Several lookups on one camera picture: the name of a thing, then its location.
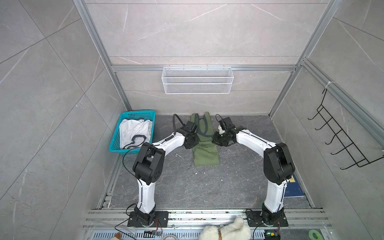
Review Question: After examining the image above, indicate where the green tank top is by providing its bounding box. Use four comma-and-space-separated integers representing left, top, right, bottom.
191, 112, 220, 167

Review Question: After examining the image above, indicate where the green tape roll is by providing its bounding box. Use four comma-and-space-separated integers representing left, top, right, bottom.
308, 230, 324, 240

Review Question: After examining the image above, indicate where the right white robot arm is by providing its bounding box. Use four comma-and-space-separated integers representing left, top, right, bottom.
213, 117, 296, 226

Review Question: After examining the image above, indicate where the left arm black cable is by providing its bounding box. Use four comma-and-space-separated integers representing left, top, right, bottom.
172, 113, 185, 136

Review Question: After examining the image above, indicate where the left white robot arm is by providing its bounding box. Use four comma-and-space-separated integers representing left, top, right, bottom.
133, 121, 200, 226

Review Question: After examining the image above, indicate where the white plush toy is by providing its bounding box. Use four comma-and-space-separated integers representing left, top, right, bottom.
199, 217, 251, 240

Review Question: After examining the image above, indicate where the white tank top in basket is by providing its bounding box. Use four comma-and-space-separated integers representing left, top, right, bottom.
119, 119, 153, 150

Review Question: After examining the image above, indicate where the blue book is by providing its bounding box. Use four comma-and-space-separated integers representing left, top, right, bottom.
285, 174, 305, 198

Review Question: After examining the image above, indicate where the black wire hook rack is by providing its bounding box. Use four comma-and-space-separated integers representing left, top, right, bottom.
308, 89, 384, 171

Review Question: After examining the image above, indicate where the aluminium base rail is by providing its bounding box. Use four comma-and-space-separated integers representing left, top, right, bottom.
80, 209, 337, 240

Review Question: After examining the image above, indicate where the teal plastic basket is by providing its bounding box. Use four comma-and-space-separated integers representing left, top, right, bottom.
109, 110, 156, 155

